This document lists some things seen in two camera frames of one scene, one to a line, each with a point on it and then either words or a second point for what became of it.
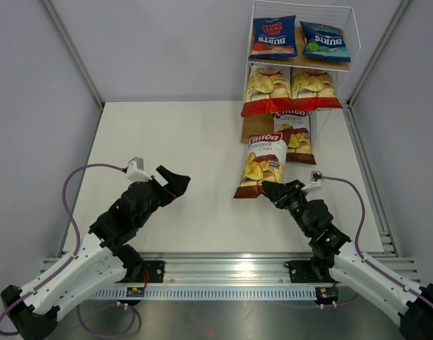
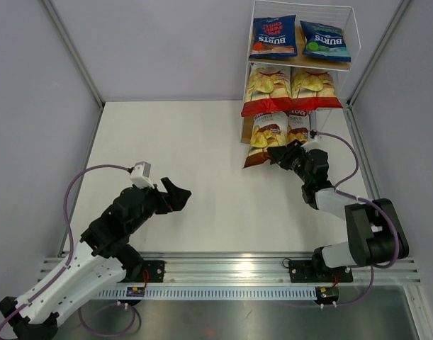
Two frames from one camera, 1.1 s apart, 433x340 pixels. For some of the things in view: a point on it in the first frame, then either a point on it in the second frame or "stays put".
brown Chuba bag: (265, 161) -> (268, 130)
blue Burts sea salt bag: (324, 42) stays put
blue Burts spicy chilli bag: (274, 37) stays put
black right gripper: (280, 193) -> (282, 155)
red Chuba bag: (313, 88) stays put
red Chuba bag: (268, 90) stays put
